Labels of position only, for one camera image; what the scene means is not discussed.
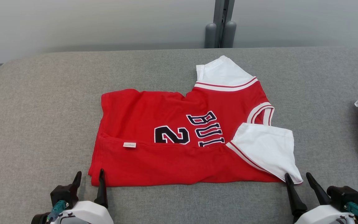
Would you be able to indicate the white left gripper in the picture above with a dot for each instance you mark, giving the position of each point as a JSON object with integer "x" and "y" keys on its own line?
{"x": 89, "y": 214}

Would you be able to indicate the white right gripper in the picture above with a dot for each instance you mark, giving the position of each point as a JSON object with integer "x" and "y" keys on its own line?
{"x": 322, "y": 216}

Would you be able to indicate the grey partition post round feet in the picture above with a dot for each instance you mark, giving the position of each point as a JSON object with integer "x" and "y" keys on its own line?
{"x": 220, "y": 28}

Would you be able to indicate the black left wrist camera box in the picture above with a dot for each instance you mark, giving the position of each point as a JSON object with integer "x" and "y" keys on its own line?
{"x": 63, "y": 194}

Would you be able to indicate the red number jersey white sleeves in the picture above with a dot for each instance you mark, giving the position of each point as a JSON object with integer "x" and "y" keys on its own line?
{"x": 154, "y": 158}

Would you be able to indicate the teal left camera connector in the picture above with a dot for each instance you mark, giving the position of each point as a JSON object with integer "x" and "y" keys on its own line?
{"x": 56, "y": 210}

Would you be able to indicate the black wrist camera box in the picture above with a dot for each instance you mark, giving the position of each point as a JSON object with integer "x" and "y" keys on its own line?
{"x": 63, "y": 194}
{"x": 342, "y": 196}

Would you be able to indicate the grey fabric sofa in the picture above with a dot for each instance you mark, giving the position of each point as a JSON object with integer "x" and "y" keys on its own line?
{"x": 42, "y": 124}

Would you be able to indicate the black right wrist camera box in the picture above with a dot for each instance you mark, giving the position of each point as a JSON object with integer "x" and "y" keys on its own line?
{"x": 342, "y": 196}

